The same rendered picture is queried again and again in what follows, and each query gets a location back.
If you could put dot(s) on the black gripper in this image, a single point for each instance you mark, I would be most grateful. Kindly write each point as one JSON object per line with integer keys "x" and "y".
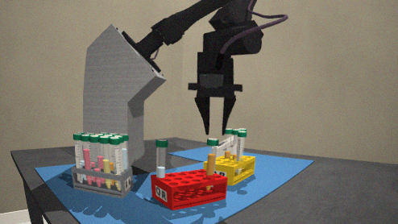
{"x": 215, "y": 92}

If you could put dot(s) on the yellow rack with round wells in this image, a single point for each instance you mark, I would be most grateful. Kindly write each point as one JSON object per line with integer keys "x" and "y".
{"x": 226, "y": 166}

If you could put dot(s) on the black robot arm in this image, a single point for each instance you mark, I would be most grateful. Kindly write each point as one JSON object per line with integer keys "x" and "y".
{"x": 209, "y": 68}

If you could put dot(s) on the blue bench mat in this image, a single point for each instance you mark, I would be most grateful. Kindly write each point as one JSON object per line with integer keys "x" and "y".
{"x": 140, "y": 207}

